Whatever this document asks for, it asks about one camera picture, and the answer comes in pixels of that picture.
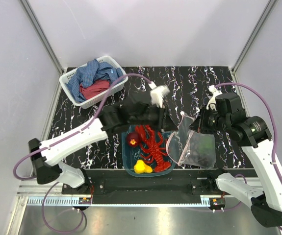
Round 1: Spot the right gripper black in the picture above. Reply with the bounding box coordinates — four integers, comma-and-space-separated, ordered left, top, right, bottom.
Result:
189, 104, 230, 134

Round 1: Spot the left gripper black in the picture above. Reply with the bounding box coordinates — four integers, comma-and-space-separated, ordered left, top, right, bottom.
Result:
130, 102, 179, 133

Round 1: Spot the green fake vegetable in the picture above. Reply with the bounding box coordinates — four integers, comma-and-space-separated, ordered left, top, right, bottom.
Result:
198, 139, 215, 156

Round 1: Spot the clear zip top bag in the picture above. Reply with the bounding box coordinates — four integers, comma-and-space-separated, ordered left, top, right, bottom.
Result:
166, 111, 216, 169

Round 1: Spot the red fake lobster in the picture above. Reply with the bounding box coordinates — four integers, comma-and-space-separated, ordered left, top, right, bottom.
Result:
135, 125, 172, 173

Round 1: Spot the red fake apple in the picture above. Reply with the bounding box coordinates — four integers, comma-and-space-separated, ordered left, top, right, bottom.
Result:
126, 132, 140, 147

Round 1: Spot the yellow fake fruit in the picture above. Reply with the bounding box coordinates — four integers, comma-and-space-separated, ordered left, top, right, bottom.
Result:
133, 160, 153, 174

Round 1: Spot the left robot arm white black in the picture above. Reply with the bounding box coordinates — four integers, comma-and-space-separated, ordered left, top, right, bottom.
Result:
28, 100, 177, 194

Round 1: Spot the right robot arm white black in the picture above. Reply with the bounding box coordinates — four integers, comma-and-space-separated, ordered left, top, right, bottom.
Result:
190, 92, 282, 228

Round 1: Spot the blue plastic container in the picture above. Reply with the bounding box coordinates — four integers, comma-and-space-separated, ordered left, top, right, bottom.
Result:
122, 125, 176, 177

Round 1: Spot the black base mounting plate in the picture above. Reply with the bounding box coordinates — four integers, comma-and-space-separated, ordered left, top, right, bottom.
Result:
62, 177, 216, 195

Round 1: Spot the red cloth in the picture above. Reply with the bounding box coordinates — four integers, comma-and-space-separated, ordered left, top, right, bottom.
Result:
79, 80, 110, 100

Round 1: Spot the white plastic basket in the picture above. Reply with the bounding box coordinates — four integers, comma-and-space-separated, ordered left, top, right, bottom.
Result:
59, 56, 128, 109

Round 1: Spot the blue patterned cloth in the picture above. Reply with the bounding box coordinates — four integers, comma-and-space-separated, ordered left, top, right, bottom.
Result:
66, 59, 123, 103

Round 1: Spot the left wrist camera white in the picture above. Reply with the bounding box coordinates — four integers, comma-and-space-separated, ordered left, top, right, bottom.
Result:
149, 82, 170, 108

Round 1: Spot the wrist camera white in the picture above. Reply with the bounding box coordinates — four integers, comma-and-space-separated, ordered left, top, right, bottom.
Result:
206, 85, 222, 111
149, 82, 170, 108

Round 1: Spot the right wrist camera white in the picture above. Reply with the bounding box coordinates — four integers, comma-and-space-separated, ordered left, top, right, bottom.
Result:
206, 85, 222, 111

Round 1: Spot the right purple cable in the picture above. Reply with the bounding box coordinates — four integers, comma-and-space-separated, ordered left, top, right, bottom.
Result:
214, 82, 282, 235

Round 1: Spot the purple cable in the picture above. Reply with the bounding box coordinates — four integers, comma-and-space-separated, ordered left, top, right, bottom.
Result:
214, 82, 282, 235
13, 73, 156, 232

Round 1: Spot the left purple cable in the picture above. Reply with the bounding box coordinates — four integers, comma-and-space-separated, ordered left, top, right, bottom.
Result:
13, 73, 156, 232

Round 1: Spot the aluminium frame rail front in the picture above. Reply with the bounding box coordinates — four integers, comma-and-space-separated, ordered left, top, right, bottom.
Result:
17, 177, 69, 196

